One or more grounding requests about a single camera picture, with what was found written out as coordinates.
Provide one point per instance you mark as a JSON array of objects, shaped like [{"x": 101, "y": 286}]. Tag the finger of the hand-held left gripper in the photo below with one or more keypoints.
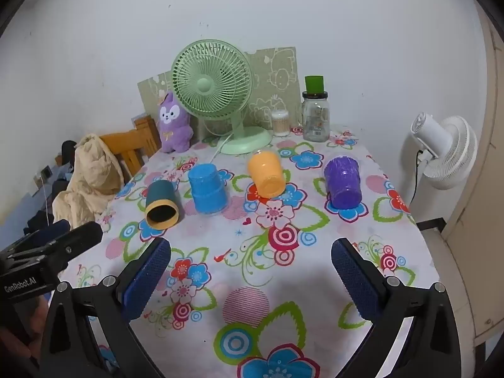
[
  {"x": 82, "y": 233},
  {"x": 51, "y": 229}
]

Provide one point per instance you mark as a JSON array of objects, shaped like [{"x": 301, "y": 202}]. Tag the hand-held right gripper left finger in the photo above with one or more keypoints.
[{"x": 147, "y": 275}]

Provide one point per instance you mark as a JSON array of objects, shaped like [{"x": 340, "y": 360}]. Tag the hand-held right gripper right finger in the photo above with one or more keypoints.
[{"x": 354, "y": 279}]

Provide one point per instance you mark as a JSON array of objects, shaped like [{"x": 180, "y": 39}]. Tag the teal cup with yellow rim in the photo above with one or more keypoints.
[{"x": 163, "y": 201}]

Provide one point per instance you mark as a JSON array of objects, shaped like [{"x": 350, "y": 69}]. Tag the purple cup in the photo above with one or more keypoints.
[{"x": 342, "y": 183}]

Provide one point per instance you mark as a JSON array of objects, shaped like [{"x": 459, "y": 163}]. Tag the blue cup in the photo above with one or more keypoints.
[{"x": 206, "y": 189}]

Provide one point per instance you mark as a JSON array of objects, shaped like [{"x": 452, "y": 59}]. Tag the orange cup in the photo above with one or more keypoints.
[{"x": 265, "y": 173}]

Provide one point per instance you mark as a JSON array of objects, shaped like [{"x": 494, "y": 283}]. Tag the green cup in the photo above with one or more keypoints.
[{"x": 315, "y": 84}]

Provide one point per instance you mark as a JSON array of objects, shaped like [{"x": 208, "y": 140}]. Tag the person's left hand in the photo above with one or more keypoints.
[{"x": 36, "y": 317}]

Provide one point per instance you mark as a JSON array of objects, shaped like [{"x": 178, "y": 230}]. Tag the dark blue cloth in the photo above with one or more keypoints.
[{"x": 37, "y": 217}]

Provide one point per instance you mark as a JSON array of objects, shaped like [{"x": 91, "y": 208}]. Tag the beige cloth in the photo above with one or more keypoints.
[{"x": 90, "y": 173}]

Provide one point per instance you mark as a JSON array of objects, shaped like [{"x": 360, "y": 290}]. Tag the floral tablecloth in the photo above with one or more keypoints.
[{"x": 236, "y": 252}]

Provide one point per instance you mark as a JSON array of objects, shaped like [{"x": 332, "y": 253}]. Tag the wooden chair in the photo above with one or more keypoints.
[{"x": 132, "y": 147}]

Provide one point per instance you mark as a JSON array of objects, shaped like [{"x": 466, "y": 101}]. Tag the beige door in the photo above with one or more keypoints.
[{"x": 476, "y": 212}]

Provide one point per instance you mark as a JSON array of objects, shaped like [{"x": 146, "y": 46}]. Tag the purple plush toy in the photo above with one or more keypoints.
[{"x": 173, "y": 126}]

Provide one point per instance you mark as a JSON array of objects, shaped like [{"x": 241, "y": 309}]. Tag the white standing fan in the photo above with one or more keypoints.
[{"x": 453, "y": 149}]

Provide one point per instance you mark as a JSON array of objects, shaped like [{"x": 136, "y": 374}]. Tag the glass jar with black lid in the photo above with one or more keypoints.
[{"x": 315, "y": 120}]

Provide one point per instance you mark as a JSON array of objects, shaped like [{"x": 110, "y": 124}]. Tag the cotton swab container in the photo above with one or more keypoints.
[{"x": 280, "y": 124}]

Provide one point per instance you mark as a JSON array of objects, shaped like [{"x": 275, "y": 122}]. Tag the green desk fan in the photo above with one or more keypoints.
[{"x": 204, "y": 84}]

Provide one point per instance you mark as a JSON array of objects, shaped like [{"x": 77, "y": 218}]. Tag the green cartoon print board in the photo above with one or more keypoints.
[{"x": 275, "y": 71}]

